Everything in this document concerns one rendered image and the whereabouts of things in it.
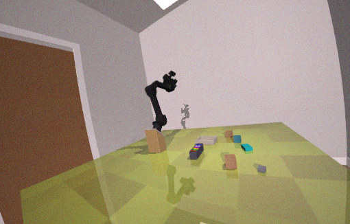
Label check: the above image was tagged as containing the teal cube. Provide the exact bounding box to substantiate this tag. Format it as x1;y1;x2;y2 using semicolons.
233;135;242;143

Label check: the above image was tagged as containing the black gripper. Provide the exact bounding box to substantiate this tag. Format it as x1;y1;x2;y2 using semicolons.
168;70;176;77

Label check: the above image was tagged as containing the cyan flat block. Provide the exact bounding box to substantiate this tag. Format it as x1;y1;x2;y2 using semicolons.
241;144;253;151

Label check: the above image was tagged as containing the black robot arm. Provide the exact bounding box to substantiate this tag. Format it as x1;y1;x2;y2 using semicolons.
145;74;177;132

